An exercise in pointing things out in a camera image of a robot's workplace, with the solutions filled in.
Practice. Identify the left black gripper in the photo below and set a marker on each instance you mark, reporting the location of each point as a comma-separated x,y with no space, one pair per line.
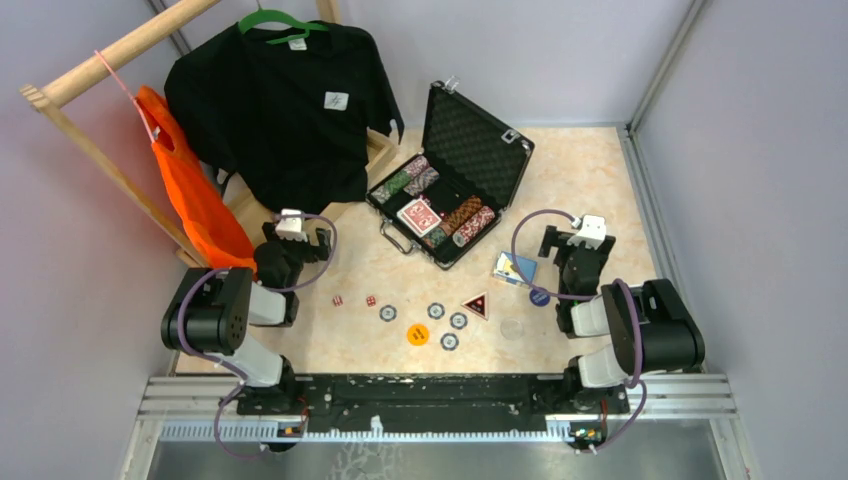
308,244

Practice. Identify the black aluminium poker case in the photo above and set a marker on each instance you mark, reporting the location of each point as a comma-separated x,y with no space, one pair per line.
475,154

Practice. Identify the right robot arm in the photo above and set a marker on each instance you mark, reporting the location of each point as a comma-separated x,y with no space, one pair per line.
649,327

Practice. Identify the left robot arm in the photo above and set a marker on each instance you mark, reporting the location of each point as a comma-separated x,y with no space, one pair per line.
211,313

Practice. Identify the dark blue round button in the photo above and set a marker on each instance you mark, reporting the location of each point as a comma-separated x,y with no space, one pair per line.
539,298

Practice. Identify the blue playing card box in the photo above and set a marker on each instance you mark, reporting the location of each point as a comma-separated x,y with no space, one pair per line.
514,271

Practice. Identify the clear round button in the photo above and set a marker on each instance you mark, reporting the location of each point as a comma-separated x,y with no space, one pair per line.
511,329

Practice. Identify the red black triangle marker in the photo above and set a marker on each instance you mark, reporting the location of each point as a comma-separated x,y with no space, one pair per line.
478,305

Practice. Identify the red white chip stack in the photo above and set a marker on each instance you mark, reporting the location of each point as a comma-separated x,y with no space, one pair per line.
467,231

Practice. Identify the green grey chip stack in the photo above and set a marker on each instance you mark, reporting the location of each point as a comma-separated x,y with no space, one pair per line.
390,187

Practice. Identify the orange black chip stack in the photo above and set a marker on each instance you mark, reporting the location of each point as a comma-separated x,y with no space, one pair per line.
452,222

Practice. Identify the black t-shirt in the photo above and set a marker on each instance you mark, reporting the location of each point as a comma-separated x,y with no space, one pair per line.
286,110

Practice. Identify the red playing card deck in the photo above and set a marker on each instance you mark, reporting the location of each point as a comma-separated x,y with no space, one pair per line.
419,217

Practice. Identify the blue poker chip bottom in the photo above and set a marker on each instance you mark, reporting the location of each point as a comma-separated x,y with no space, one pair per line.
449,342

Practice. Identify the wooden clothes rack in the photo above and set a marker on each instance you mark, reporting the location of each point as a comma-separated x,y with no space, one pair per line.
63,210

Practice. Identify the orange round dealer button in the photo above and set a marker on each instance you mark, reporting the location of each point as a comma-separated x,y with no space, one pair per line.
418,335

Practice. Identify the purple blue chip stack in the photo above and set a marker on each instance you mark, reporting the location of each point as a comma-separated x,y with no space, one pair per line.
421,174

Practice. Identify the green clothes hanger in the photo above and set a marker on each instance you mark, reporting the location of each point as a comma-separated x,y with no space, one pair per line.
262,15

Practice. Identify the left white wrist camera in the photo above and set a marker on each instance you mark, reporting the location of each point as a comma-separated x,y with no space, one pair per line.
289,225

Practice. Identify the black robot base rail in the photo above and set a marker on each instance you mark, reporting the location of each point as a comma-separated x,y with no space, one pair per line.
474,403

